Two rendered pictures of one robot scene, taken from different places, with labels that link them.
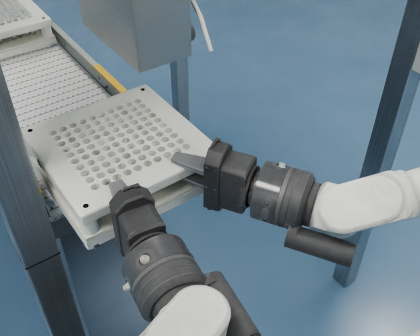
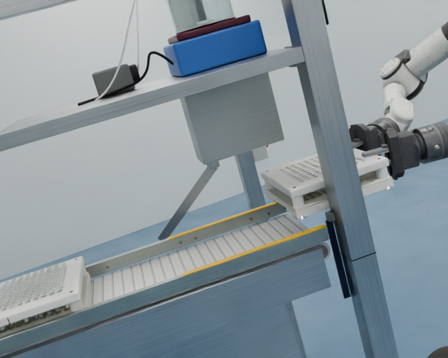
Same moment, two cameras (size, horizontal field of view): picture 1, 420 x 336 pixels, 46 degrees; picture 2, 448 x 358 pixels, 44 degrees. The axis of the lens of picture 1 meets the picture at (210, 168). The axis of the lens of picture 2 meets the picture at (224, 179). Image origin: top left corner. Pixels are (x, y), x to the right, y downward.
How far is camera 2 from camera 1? 1.47 m
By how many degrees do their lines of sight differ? 61
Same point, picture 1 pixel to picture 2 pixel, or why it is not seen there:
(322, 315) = not seen: outside the picture
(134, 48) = (278, 124)
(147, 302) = not seen: outside the picture
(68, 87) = (174, 261)
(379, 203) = (405, 103)
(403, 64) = (249, 163)
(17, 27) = (78, 268)
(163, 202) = not seen: hidden behind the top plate
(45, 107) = (195, 264)
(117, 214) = (398, 136)
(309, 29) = not seen: outside the picture
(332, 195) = (397, 109)
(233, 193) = (376, 141)
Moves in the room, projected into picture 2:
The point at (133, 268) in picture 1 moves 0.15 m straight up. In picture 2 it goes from (432, 135) to (421, 72)
